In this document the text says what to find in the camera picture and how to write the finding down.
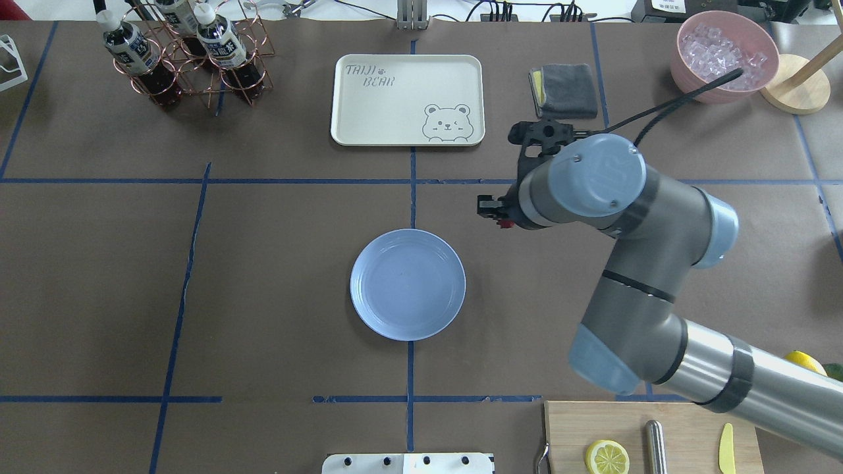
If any grey folded cloth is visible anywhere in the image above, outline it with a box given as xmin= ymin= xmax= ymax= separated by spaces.
xmin=529 ymin=64 xmax=598 ymax=119

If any wooden cutting board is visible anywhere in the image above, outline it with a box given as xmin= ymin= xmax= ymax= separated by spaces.
xmin=543 ymin=401 xmax=766 ymax=474

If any tea bottle near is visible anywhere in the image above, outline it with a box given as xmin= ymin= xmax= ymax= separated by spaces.
xmin=95 ymin=9 xmax=182 ymax=108

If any copper wire bottle rack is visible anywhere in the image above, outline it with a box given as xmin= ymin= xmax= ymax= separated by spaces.
xmin=113 ymin=1 xmax=287 ymax=114

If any blue round plate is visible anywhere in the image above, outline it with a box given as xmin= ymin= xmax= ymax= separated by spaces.
xmin=350 ymin=228 xmax=467 ymax=342

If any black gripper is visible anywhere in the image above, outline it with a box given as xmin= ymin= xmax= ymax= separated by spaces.
xmin=477 ymin=195 xmax=520 ymax=227

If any tea bottle middle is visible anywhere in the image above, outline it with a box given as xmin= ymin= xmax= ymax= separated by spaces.
xmin=193 ymin=3 xmax=264 ymax=103

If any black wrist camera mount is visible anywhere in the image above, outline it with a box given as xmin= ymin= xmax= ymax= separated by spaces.
xmin=508 ymin=118 xmax=594 ymax=186

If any white wire cup rack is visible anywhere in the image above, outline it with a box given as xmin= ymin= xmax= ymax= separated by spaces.
xmin=1 ymin=35 xmax=29 ymax=92

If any aluminium frame post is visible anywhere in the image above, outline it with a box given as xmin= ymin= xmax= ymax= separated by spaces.
xmin=396 ymin=0 xmax=429 ymax=31

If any lemon half slice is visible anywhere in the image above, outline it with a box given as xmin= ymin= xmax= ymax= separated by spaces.
xmin=584 ymin=439 xmax=630 ymax=473

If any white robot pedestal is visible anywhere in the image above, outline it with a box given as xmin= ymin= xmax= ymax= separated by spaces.
xmin=321 ymin=452 xmax=496 ymax=473

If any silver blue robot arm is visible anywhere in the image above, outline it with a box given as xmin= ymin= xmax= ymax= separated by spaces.
xmin=477 ymin=123 xmax=842 ymax=459

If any cream bear tray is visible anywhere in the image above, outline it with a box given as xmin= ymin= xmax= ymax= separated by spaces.
xmin=329 ymin=54 xmax=487 ymax=147

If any tea bottle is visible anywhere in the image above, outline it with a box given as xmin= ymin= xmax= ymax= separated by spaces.
xmin=193 ymin=3 xmax=264 ymax=103
xmin=95 ymin=9 xmax=182 ymax=108
xmin=153 ymin=1 xmax=207 ymax=57

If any pink bowl of ice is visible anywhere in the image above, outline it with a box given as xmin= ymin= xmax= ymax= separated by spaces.
xmin=670 ymin=10 xmax=780 ymax=104

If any yellow plastic knife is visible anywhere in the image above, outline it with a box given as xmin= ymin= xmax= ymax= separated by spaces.
xmin=719 ymin=423 xmax=736 ymax=474

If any whole yellow lemon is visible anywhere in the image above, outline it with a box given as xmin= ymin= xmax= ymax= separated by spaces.
xmin=784 ymin=350 xmax=827 ymax=376

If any green lime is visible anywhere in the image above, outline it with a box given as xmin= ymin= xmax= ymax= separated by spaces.
xmin=822 ymin=363 xmax=843 ymax=382

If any wooden cup stand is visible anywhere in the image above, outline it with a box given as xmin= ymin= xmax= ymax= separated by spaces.
xmin=761 ymin=35 xmax=842 ymax=116

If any tea bottle far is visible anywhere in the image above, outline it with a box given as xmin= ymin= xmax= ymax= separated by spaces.
xmin=153 ymin=1 xmax=207 ymax=57

